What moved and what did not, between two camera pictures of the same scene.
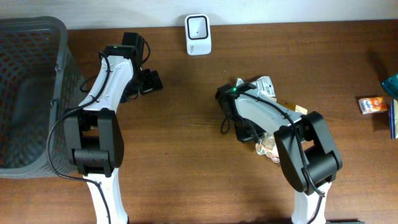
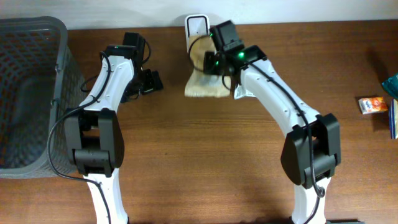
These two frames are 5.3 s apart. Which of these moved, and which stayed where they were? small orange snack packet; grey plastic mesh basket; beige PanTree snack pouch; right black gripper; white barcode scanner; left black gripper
Moved: beige PanTree snack pouch; right black gripper
Stayed: white barcode scanner; grey plastic mesh basket; small orange snack packet; left black gripper
